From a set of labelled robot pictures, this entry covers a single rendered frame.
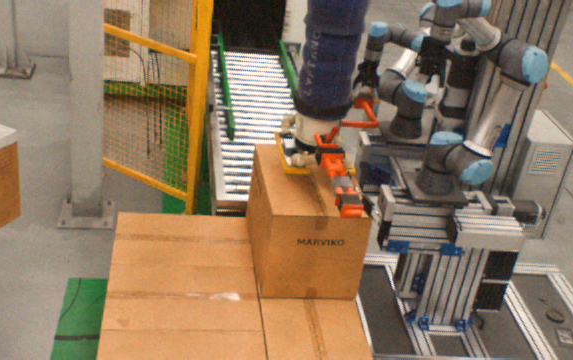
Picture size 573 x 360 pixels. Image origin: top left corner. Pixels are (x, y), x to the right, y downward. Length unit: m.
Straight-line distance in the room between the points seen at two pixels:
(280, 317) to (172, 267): 0.52
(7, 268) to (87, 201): 0.60
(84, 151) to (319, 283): 1.73
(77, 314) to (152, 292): 0.82
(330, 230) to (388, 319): 0.85
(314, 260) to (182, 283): 0.55
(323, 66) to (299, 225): 0.61
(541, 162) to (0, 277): 2.63
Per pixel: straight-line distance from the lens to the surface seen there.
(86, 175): 4.23
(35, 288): 3.90
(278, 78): 5.12
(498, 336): 3.68
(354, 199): 2.43
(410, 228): 2.97
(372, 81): 3.18
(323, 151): 2.72
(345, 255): 2.92
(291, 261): 2.89
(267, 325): 2.86
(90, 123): 4.08
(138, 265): 3.11
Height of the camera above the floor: 2.39
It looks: 29 degrees down
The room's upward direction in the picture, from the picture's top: 8 degrees clockwise
